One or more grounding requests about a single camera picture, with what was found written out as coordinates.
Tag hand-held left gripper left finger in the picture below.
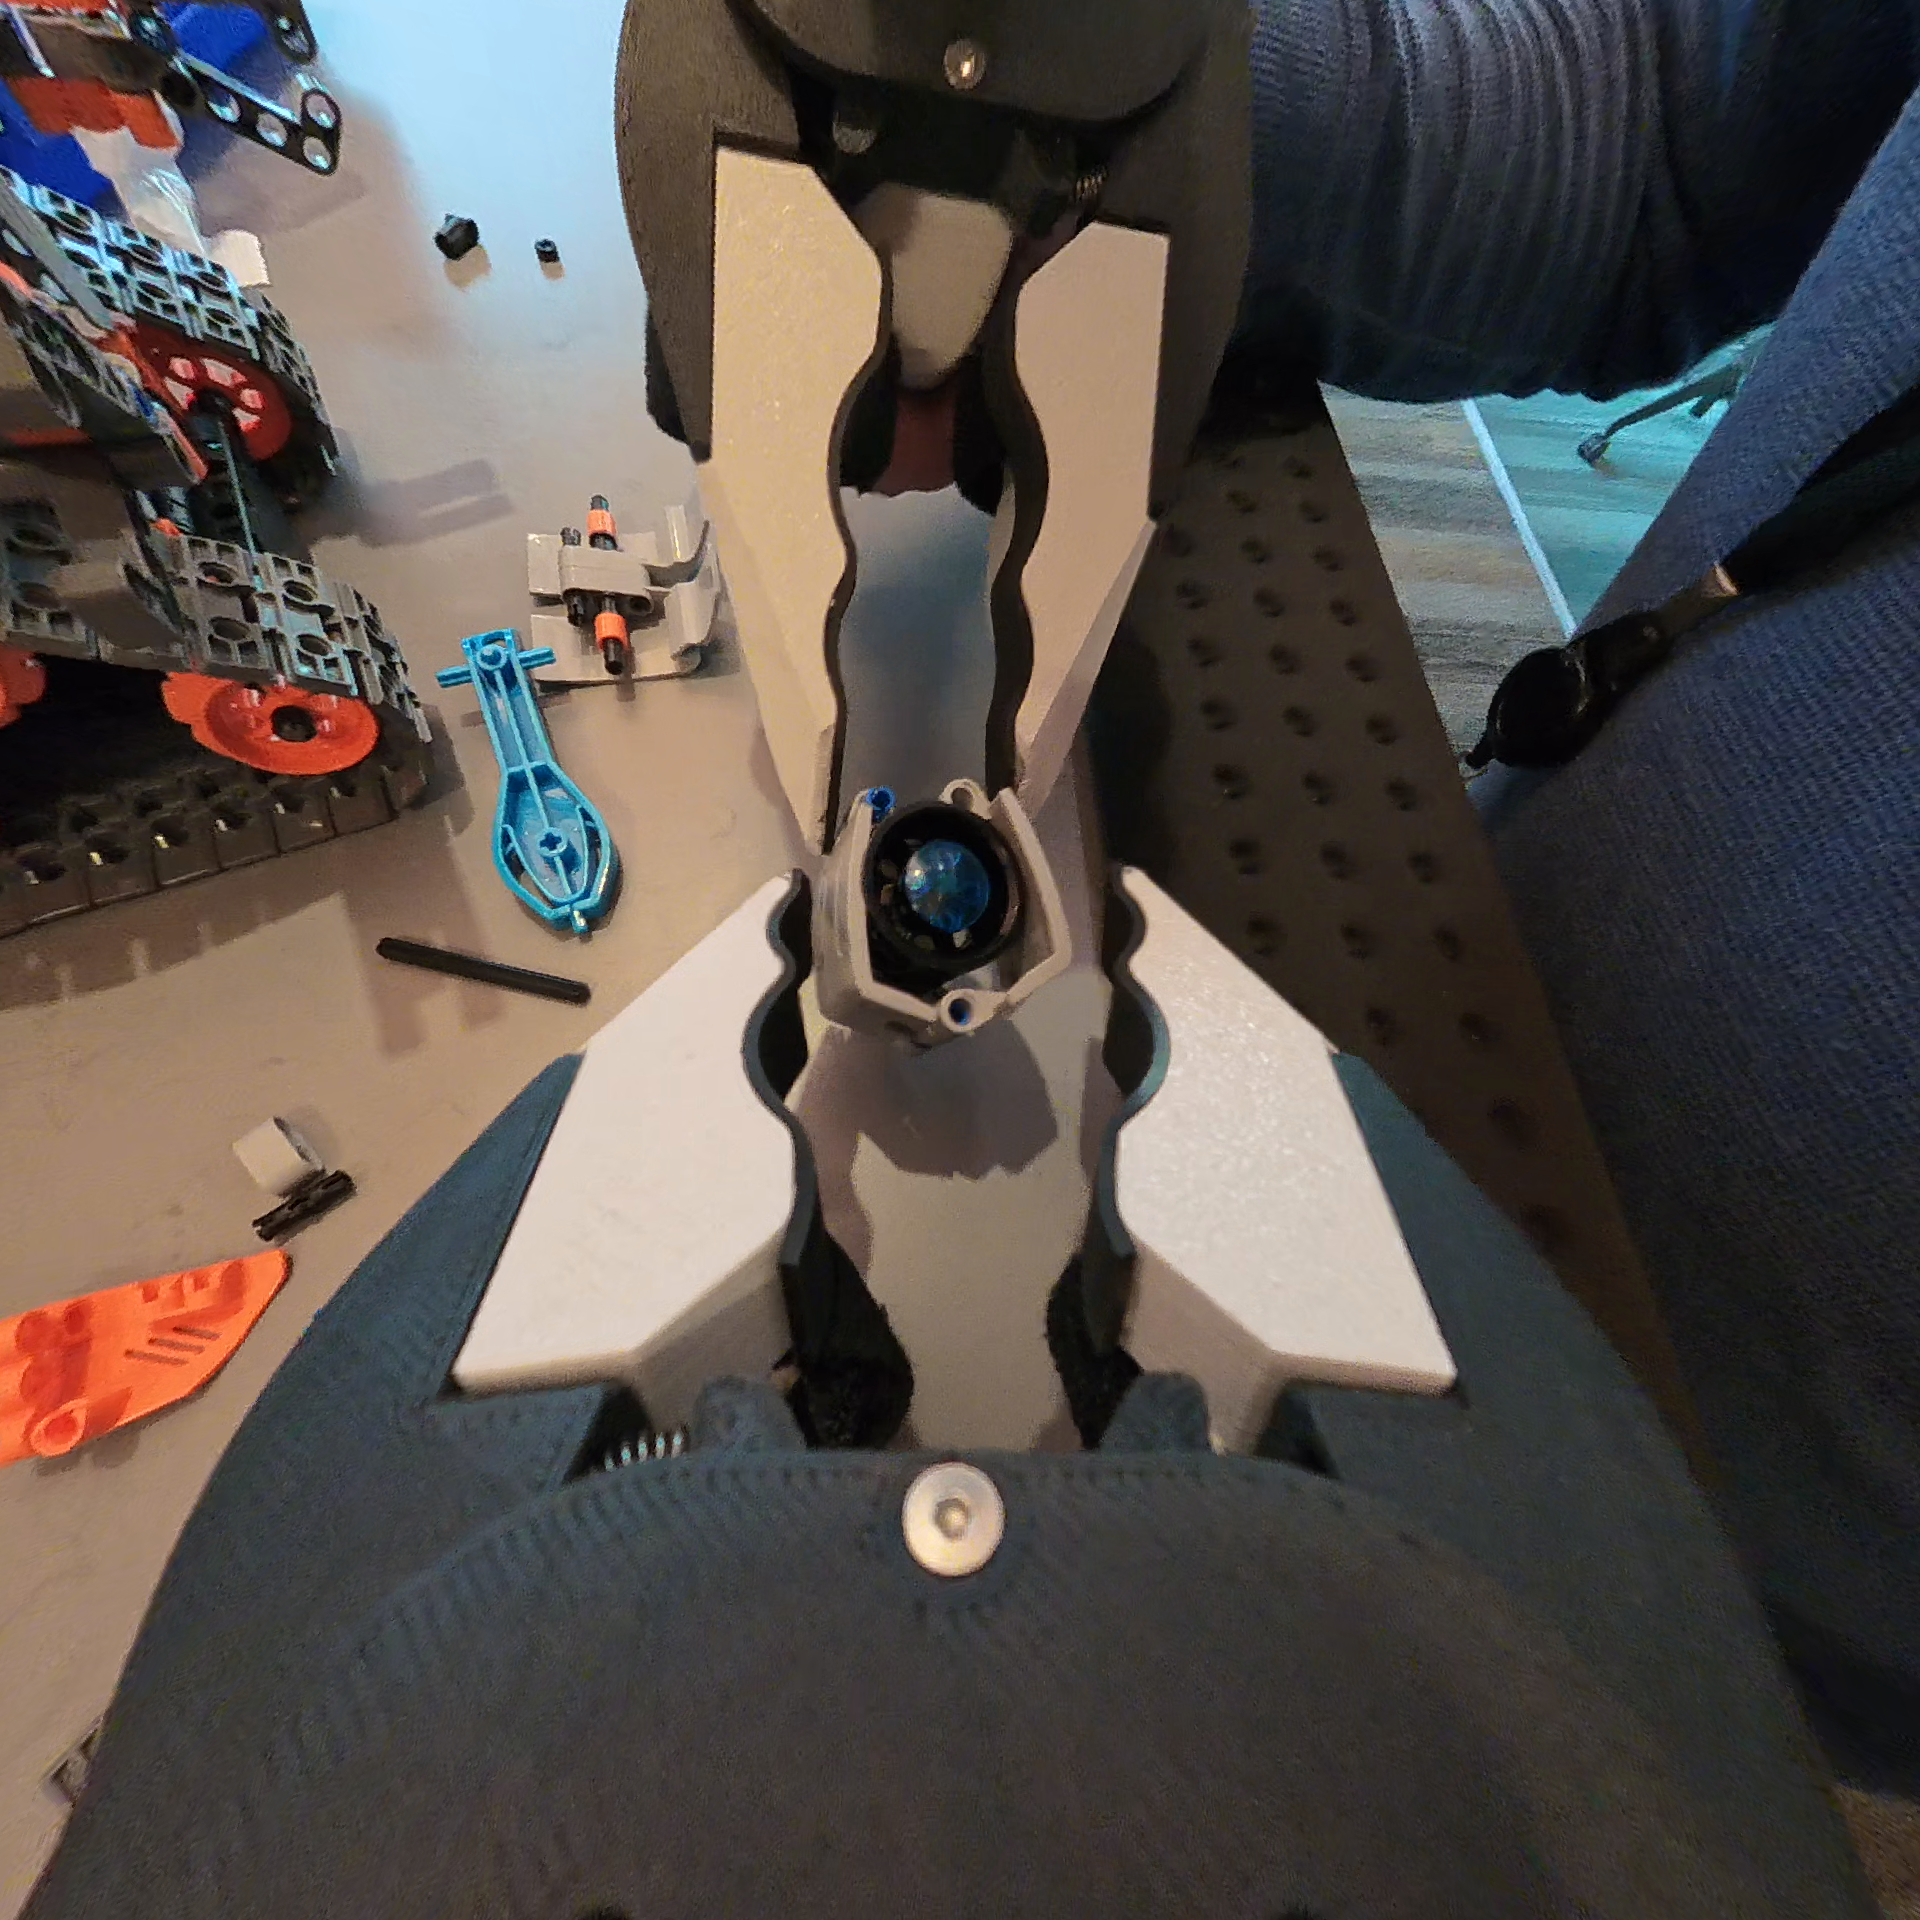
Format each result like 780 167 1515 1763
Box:
452 875 916 1452

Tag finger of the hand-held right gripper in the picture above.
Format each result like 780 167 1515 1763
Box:
986 221 1172 798
698 138 890 851

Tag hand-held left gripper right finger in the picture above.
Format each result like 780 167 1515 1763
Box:
1042 868 1459 1452

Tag black wheel brick assembly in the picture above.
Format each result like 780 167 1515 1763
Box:
812 781 1073 1052

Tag person's right forearm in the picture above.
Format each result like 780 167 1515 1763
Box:
1232 0 1893 406

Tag black axle rod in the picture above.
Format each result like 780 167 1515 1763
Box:
377 937 592 1005

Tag black perforated board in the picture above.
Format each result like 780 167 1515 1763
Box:
1088 383 1651 1352

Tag blue brick separator tool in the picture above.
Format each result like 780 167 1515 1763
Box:
439 631 622 937

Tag person's blue-clothed body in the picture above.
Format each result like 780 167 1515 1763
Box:
1479 90 1920 1801

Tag clear plastic bags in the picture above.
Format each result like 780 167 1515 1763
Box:
128 167 273 288

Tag black badge reel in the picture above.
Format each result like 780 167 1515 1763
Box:
1463 631 1627 775

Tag orange plastic panel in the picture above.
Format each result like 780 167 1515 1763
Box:
0 1249 290 1469

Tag black office chair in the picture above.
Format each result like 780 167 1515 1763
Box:
1574 337 1773 462

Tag tracked toy robot vehicle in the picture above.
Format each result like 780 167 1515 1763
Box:
0 0 439 941

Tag grey bracket with orange bushes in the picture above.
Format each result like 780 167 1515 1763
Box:
526 491 723 682

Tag black shoulder strap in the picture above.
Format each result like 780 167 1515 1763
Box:
1592 405 1920 662

